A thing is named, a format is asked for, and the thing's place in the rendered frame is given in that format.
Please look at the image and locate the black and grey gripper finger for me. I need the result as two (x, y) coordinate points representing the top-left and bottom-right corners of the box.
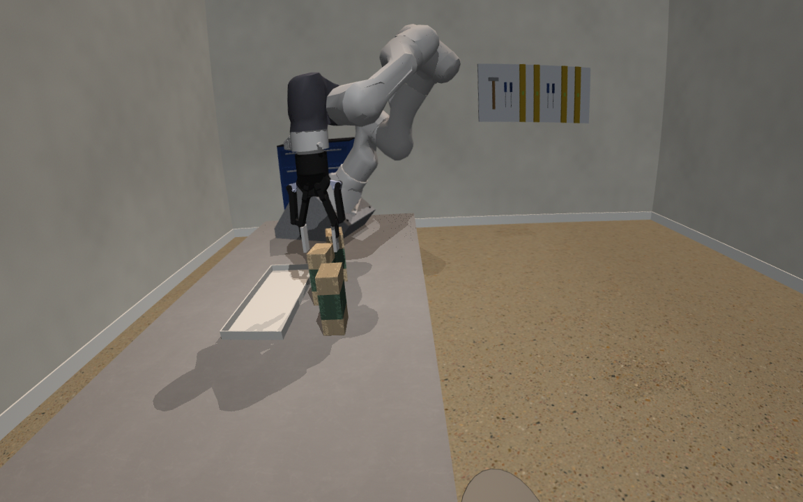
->
(286, 183), (311, 252)
(314, 180), (345, 252)

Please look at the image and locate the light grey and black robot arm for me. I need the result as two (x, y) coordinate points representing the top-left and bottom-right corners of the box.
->
(284, 24), (461, 215)

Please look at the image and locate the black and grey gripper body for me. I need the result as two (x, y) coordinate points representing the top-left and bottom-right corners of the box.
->
(295, 151), (331, 197)

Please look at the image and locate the tan rectangular block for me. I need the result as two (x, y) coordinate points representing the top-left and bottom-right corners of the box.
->
(307, 243), (335, 305)
(326, 227), (348, 282)
(315, 262), (349, 335)

